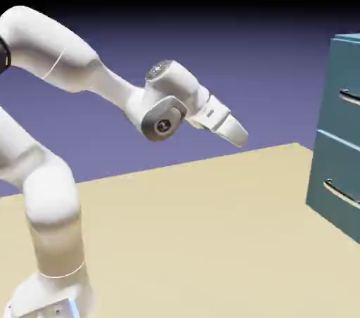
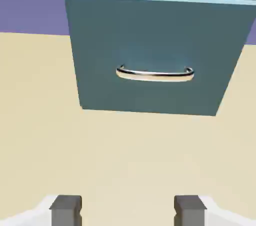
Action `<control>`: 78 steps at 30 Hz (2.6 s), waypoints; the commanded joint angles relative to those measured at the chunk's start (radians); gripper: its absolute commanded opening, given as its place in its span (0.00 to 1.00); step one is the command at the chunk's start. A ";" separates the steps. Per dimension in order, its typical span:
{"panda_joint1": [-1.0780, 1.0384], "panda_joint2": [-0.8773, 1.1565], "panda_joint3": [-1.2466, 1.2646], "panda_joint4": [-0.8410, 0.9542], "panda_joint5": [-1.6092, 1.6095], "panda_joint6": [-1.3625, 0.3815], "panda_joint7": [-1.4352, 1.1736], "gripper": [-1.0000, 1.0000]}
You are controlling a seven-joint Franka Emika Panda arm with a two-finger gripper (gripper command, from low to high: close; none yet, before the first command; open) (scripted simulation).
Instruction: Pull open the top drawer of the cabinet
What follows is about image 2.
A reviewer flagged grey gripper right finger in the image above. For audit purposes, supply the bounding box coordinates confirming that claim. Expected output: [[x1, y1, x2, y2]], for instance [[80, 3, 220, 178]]
[[173, 194, 256, 226]]

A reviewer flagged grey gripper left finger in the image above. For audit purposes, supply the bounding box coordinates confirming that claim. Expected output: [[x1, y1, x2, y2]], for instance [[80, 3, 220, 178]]
[[0, 194, 83, 226]]

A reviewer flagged teal drawer front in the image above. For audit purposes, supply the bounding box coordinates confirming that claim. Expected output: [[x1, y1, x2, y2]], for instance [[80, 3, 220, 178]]
[[65, 0, 256, 117]]

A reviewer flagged curved silver metal handle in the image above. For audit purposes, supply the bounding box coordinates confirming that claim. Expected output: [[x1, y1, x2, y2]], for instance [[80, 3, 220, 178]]
[[115, 64, 195, 83]]

